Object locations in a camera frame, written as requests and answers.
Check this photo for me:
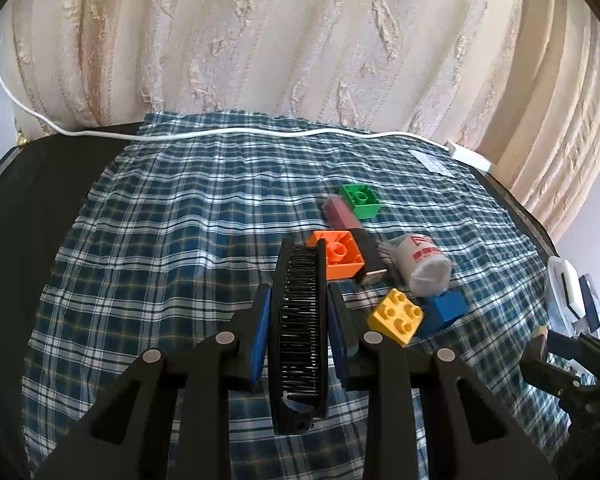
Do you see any cream textured curtain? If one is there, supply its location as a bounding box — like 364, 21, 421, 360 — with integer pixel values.
0, 0, 600, 241

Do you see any green toy block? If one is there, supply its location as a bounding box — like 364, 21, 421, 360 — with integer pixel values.
339, 184, 382, 220

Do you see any black comb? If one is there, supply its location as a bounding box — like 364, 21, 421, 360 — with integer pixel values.
270, 237, 329, 436

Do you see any white roll red print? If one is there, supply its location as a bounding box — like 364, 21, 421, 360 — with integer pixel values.
380, 232, 453, 297

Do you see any orange toy block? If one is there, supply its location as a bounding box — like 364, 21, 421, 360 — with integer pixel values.
310, 230, 367, 281

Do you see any clear plastic bowl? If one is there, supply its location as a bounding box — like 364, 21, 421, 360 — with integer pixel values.
547, 256, 600, 346

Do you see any white sponge black stripe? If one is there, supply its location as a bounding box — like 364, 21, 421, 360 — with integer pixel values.
559, 260, 589, 319

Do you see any white power cable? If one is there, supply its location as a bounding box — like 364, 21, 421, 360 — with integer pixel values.
0, 52, 453, 151

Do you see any black rectangular case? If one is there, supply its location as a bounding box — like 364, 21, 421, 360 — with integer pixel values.
350, 227, 387, 284

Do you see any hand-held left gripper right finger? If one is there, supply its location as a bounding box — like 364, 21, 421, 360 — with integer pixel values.
327, 281, 556, 480

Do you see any white power strip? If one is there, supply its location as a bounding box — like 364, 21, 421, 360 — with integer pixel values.
446, 141, 496, 172

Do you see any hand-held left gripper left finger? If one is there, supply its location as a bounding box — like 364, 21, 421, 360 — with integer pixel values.
37, 283, 273, 480

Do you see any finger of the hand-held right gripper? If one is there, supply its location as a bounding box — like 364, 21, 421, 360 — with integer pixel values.
547, 329, 600, 377
520, 326, 588, 403

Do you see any blue plaid cloth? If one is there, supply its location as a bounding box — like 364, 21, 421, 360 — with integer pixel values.
22, 110, 581, 480

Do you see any yellow toy block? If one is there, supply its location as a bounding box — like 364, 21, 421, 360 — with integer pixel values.
367, 288, 425, 347

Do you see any blue toy block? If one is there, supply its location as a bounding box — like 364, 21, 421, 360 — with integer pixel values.
420, 290, 468, 335

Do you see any maroon rectangular box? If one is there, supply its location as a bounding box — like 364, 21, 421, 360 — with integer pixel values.
322, 196, 365, 233

